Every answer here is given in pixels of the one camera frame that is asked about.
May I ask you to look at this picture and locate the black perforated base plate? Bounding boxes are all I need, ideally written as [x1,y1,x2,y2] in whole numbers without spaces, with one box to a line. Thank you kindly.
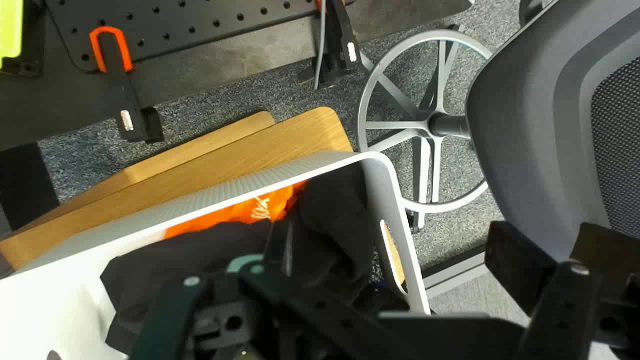
[46,0,324,75]

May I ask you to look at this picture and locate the black cloth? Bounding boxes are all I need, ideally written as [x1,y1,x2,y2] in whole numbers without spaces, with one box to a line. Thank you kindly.
[98,168,410,356]

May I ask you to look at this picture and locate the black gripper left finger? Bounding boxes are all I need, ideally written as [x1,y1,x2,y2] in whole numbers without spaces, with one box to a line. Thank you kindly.
[128,253,382,360]

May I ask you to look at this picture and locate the yellow-green object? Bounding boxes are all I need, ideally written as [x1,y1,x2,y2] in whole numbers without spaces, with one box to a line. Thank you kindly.
[0,0,25,69]

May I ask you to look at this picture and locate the black block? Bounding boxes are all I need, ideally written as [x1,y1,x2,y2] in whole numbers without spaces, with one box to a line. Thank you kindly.
[0,143,62,233]

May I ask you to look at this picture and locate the white plastic storage bin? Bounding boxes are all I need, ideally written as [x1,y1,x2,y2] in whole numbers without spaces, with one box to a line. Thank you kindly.
[0,151,433,360]

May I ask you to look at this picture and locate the orange cloth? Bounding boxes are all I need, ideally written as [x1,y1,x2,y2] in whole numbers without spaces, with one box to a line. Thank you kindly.
[162,182,309,242]

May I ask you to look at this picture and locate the grey mesh office chair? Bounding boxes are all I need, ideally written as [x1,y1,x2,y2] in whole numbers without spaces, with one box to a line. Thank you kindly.
[356,0,640,268]

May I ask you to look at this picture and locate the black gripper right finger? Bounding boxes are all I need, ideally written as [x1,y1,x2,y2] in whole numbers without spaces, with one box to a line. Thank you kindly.
[484,218,640,360]

